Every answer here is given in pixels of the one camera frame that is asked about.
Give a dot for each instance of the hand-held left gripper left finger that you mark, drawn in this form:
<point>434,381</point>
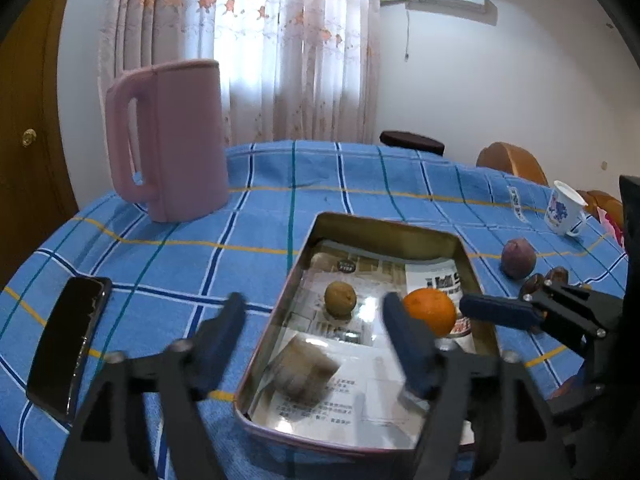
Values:
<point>227,330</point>

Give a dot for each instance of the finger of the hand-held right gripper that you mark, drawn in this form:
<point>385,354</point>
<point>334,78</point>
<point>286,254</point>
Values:
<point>500,310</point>

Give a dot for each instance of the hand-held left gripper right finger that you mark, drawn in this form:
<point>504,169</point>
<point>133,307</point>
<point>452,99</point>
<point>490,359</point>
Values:
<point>405,340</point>

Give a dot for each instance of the orange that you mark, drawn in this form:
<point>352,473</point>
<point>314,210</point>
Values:
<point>432,310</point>

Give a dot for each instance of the rectangular metal tin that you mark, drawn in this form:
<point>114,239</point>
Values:
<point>390,232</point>

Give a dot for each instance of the brown date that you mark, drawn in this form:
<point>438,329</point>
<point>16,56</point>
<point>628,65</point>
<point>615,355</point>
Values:
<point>556,276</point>
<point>533,284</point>

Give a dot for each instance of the pink cloth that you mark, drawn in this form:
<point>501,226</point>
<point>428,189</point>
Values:
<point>614,225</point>

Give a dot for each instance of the purple round fruit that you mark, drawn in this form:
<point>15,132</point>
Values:
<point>518,259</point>

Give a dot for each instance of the printed paper liner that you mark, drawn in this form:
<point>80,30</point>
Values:
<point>360,380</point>

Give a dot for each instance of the wooden chair back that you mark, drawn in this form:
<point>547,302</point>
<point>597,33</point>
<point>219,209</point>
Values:
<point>602,205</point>
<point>512,162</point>

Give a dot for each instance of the blue checked tablecloth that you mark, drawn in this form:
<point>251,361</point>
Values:
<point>200,260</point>

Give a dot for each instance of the brown kiwi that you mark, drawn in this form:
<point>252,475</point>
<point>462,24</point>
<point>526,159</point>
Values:
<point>340,299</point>

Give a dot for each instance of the white mug with blue print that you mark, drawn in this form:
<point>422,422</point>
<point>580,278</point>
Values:
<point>562,210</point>

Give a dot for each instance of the black smartphone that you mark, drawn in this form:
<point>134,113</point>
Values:
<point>70,340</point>

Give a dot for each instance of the dark round stool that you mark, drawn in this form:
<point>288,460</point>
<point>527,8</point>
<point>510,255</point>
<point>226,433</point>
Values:
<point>412,142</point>

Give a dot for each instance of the pink plastic jug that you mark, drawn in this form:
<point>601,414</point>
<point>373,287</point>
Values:
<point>185,145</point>

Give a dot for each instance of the brass door knob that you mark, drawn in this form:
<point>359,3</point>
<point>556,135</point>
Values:
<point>29,137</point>

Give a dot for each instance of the wooden door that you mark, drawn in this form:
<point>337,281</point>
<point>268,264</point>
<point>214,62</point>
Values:
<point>30,125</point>

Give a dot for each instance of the floral sheer curtain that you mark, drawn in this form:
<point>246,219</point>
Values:
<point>280,50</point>

